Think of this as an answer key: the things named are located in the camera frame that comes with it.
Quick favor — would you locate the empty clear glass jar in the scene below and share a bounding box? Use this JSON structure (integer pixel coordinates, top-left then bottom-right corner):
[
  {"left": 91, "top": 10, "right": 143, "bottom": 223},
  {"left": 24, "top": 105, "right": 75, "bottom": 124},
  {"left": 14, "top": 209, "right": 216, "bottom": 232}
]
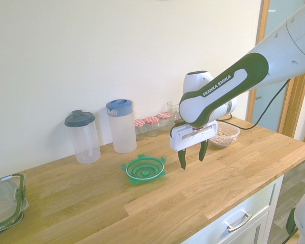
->
[{"left": 166, "top": 101, "right": 181, "bottom": 123}]

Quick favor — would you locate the green round container lid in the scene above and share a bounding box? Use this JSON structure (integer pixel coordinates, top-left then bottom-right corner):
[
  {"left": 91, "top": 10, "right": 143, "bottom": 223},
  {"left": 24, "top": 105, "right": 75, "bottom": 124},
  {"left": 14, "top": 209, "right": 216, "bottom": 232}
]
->
[{"left": 120, "top": 153, "right": 167, "bottom": 186}]

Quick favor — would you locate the clear pitcher blue lid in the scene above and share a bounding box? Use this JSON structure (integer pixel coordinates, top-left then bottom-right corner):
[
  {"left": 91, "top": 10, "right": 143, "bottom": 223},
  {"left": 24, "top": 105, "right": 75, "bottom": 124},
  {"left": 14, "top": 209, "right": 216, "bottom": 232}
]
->
[{"left": 106, "top": 98, "right": 137, "bottom": 154}]

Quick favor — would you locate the clear pitcher dark grey lid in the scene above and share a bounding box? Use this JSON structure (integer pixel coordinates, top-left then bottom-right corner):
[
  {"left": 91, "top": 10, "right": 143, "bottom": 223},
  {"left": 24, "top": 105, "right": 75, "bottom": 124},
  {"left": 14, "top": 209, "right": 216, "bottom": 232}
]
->
[{"left": 64, "top": 109, "right": 101, "bottom": 165}]

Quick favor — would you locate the dark green strap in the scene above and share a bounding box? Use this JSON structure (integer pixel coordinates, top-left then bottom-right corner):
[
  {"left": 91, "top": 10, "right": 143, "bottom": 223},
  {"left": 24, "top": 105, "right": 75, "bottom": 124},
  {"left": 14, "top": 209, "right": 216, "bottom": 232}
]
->
[{"left": 286, "top": 207, "right": 299, "bottom": 237}]

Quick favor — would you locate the white drawer cabinet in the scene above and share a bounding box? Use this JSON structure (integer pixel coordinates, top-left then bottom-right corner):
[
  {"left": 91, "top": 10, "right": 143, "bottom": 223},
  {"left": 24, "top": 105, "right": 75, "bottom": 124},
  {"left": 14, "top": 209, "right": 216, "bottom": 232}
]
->
[{"left": 182, "top": 175, "right": 285, "bottom": 244}]

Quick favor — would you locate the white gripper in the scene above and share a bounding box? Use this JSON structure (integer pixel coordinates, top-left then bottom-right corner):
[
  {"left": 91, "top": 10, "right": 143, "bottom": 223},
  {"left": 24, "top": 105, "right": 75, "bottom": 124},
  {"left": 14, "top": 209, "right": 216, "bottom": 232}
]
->
[{"left": 169, "top": 120, "right": 219, "bottom": 170}]

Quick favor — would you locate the rectangular container green-rimmed lid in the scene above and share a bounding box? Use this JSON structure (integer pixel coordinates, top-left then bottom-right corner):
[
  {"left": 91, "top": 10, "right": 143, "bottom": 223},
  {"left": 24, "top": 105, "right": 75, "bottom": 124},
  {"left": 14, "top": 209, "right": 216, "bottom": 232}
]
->
[{"left": 0, "top": 173, "right": 30, "bottom": 236}]

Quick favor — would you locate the silver drawer handle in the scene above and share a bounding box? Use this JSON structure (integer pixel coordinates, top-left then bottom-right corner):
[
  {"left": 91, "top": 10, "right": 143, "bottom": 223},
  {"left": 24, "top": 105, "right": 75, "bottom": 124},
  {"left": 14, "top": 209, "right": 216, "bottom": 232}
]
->
[{"left": 224, "top": 211, "right": 253, "bottom": 232}]

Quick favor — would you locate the wooden door with frosted glass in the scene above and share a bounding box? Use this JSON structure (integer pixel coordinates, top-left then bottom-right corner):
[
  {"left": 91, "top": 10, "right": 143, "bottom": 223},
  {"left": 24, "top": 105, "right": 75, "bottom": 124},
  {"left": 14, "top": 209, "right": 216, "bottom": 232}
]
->
[{"left": 246, "top": 0, "right": 305, "bottom": 147}]

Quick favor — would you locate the clear bowl with nuts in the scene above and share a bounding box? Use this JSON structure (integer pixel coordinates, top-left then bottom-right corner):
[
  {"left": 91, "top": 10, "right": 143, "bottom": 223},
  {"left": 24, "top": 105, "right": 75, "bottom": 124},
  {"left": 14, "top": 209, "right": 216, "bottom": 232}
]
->
[{"left": 208, "top": 121, "right": 241, "bottom": 149}]

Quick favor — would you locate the black cable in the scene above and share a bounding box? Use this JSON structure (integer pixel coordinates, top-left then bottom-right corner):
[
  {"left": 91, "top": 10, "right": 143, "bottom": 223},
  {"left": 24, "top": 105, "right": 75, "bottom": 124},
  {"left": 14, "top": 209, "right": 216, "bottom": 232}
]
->
[{"left": 218, "top": 77, "right": 291, "bottom": 131}]

